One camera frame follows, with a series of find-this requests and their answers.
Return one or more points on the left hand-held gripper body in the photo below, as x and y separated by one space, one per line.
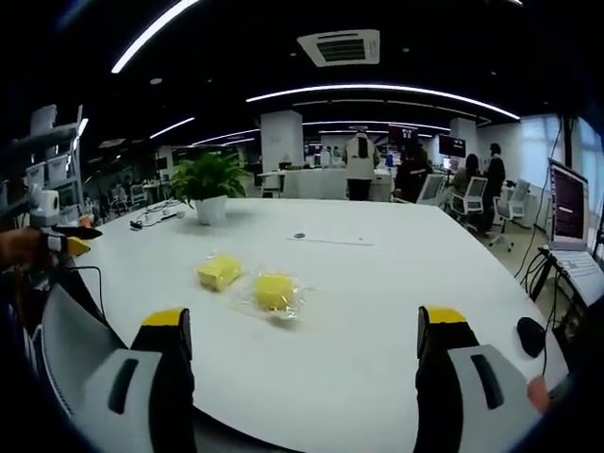
46 205

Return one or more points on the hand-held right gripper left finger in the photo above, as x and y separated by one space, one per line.
146 377

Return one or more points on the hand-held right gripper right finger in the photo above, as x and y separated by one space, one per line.
448 373

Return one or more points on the yellow rectangular silicone block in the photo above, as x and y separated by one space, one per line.
219 273

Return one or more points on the yellow rounded silicone block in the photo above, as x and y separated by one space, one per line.
274 292

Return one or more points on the person's left hand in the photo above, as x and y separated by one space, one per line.
19 246

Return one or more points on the person's right hand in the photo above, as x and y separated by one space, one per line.
538 394

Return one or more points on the metal shelf with storage boxes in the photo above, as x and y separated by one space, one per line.
52 165

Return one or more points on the black computer mouse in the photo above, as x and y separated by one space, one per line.
531 336

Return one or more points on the green plant in white pot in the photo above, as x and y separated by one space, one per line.
210 189

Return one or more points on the white office chair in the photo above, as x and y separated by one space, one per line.
469 196
431 189
509 207

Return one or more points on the open laptop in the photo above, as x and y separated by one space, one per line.
568 222

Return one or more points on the white counter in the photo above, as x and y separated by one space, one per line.
313 183

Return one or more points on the ceiling air conditioner vent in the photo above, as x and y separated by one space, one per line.
340 47

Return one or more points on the wall screen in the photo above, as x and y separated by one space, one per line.
451 145

